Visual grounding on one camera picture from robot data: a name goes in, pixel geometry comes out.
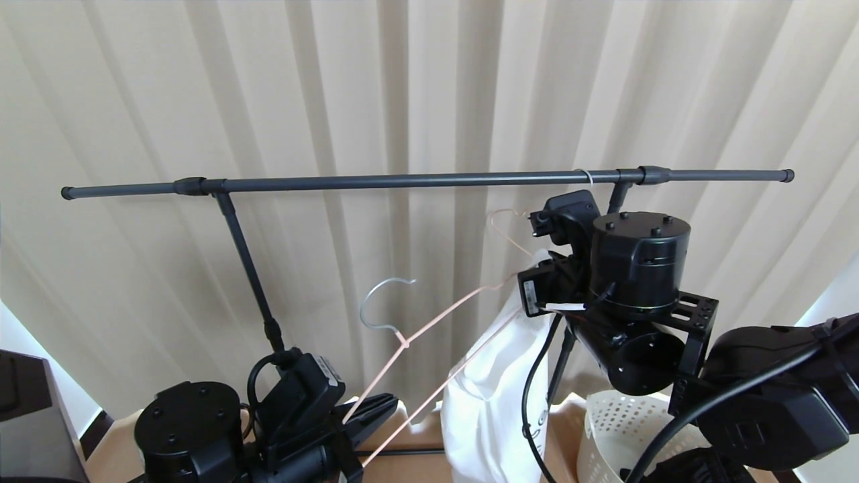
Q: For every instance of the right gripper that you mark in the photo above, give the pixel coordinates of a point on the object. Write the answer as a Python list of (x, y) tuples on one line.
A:
[(550, 288)]

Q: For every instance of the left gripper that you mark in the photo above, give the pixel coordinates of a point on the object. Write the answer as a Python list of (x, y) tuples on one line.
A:
[(309, 469)]

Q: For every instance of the pink clothes hanger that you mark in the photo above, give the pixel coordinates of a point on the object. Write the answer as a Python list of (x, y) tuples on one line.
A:
[(510, 236), (443, 315)]

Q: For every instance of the white garment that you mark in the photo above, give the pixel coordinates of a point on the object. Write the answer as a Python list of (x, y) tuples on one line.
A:
[(490, 402)]

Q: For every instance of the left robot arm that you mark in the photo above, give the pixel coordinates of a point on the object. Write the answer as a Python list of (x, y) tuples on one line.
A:
[(188, 429)]

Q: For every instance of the white laundry basket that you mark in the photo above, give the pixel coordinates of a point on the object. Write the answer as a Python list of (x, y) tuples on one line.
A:
[(617, 429)]

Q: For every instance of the black clothes rack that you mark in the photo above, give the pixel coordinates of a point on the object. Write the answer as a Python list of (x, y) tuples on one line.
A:
[(402, 181)]

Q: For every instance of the black garment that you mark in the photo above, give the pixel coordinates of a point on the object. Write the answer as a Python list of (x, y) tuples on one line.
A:
[(691, 468)]

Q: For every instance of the beige curtain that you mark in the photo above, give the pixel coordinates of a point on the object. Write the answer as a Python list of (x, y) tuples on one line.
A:
[(201, 100)]

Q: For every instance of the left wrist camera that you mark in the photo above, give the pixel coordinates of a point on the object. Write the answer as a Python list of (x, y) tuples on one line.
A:
[(302, 396)]

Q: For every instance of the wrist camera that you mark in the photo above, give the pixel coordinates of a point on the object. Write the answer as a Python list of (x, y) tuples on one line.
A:
[(302, 396), (570, 215)]

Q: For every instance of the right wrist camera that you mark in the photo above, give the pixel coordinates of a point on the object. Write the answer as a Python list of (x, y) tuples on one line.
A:
[(570, 215)]

